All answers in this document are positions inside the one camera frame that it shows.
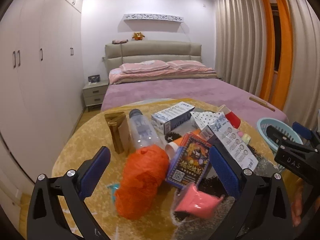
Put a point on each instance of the dark item on headboard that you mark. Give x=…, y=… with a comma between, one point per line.
x=119, y=41

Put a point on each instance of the bed with purple cover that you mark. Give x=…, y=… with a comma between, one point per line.
x=212, y=91

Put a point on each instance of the orange plush toy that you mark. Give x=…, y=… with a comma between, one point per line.
x=138, y=36

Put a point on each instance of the round yellow panda rug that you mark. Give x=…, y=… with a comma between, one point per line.
x=159, y=222

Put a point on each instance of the pink pillow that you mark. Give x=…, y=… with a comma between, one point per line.
x=142, y=67
x=187, y=64

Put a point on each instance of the small yellow green item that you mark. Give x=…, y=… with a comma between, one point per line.
x=246, y=138

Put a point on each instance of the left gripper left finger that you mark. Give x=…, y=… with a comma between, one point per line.
x=46, y=219

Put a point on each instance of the light blue plastic basket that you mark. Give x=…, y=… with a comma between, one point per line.
x=262, y=124

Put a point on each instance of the polka dot white wrapper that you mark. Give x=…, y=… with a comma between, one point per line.
x=203, y=119

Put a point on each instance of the grey bedside nightstand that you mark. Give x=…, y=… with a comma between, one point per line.
x=94, y=93

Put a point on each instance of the left pink pillow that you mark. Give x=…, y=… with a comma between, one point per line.
x=142, y=67

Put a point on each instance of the small teal wrapper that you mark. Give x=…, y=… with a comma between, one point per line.
x=113, y=188

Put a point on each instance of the right pink pillow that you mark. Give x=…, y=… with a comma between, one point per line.
x=187, y=64

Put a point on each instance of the clear plastic bottle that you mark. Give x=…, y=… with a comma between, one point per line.
x=142, y=130

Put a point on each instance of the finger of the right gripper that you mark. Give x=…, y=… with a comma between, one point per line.
x=303, y=131
x=277, y=134

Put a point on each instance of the white blue mask package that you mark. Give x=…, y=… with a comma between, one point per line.
x=222, y=130

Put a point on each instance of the orange white paper cup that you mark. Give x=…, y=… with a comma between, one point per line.
x=173, y=140

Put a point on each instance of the beige curtain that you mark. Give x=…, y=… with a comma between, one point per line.
x=241, y=52

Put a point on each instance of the beige padded headboard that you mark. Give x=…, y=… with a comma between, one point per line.
x=139, y=51

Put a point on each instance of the orange plastic bag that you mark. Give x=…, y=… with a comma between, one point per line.
x=143, y=173

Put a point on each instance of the small picture frame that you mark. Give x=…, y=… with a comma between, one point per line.
x=94, y=79

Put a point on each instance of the orange curtain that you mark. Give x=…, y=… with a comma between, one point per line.
x=279, y=55

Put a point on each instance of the white blue carton box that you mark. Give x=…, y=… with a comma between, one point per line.
x=170, y=118

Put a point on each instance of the pink powder bag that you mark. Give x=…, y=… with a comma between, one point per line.
x=194, y=202

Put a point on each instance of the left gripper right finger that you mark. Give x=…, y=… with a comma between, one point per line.
x=261, y=209

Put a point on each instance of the white wardrobe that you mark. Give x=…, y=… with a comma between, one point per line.
x=41, y=80

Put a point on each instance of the dark game card box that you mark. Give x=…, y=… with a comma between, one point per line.
x=190, y=162

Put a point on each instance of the right human hand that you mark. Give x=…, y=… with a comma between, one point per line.
x=296, y=209

